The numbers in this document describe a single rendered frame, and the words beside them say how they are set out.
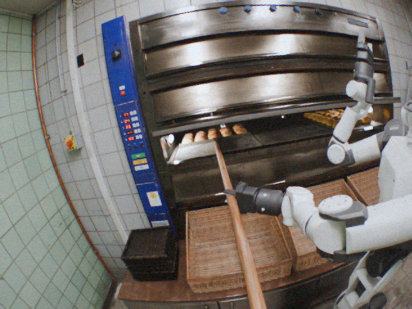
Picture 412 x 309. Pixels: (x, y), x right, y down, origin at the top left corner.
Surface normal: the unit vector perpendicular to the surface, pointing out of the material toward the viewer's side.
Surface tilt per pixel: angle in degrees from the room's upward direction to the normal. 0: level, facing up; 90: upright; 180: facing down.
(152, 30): 90
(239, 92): 70
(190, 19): 90
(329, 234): 82
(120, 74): 90
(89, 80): 90
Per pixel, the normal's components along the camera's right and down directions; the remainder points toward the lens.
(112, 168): 0.00, 0.31
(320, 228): -0.77, 0.19
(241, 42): -0.05, -0.03
